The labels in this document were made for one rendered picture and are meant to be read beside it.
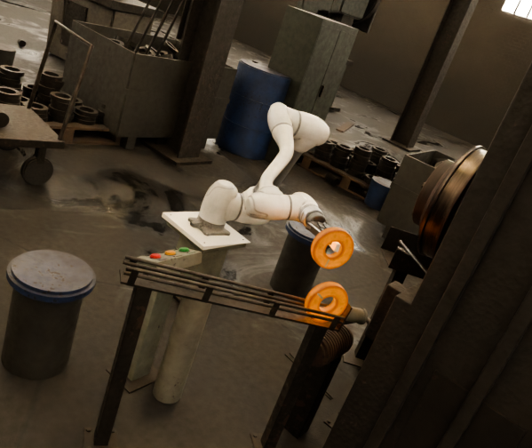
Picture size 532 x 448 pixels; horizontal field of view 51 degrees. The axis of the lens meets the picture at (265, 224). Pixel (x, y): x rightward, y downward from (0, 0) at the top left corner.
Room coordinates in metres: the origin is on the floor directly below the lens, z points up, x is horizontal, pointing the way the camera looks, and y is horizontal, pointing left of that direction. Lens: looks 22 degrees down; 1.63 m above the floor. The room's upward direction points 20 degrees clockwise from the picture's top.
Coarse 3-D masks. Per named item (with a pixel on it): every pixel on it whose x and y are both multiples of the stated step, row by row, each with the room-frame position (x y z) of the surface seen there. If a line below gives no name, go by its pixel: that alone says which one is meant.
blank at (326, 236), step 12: (336, 228) 1.87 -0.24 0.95; (324, 240) 1.85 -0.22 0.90; (336, 240) 1.86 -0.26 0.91; (348, 240) 1.88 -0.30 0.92; (312, 252) 1.85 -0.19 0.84; (324, 252) 1.85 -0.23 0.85; (336, 252) 1.89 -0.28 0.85; (348, 252) 1.89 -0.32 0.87; (324, 264) 1.86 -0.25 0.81; (336, 264) 1.87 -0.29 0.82
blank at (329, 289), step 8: (320, 288) 1.75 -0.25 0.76; (328, 288) 1.76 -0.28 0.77; (336, 288) 1.77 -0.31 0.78; (312, 296) 1.74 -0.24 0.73; (320, 296) 1.75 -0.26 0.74; (328, 296) 1.76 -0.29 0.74; (336, 296) 1.78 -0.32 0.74; (344, 296) 1.79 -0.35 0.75; (312, 304) 1.74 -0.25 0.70; (336, 304) 1.79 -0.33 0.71; (344, 304) 1.80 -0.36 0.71; (328, 312) 1.78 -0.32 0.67; (336, 312) 1.79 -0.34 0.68; (320, 320) 1.77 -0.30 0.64
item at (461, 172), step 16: (464, 160) 2.02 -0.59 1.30; (480, 160) 2.02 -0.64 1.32; (448, 176) 1.96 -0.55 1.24; (464, 176) 1.96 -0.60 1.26; (448, 192) 1.94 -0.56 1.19; (432, 208) 1.93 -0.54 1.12; (448, 208) 1.91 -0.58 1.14; (432, 224) 1.93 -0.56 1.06; (432, 240) 1.94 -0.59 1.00; (432, 256) 2.00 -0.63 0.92
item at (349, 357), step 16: (384, 240) 2.81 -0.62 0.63; (416, 240) 2.82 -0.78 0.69; (384, 256) 2.69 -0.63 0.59; (400, 256) 2.55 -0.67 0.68; (416, 256) 2.55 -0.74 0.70; (400, 272) 2.63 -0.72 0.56; (416, 272) 2.56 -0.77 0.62; (384, 288) 2.69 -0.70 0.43; (352, 352) 2.67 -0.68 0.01; (368, 352) 2.63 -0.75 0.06
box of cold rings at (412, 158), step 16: (416, 160) 4.64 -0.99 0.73; (432, 160) 5.39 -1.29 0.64; (400, 176) 4.67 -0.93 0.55; (416, 176) 4.61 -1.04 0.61; (400, 192) 4.65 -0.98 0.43; (416, 192) 4.59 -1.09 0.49; (384, 208) 4.68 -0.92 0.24; (400, 208) 4.62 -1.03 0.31; (384, 224) 4.66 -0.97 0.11; (400, 224) 4.59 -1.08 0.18; (416, 224) 4.54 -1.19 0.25
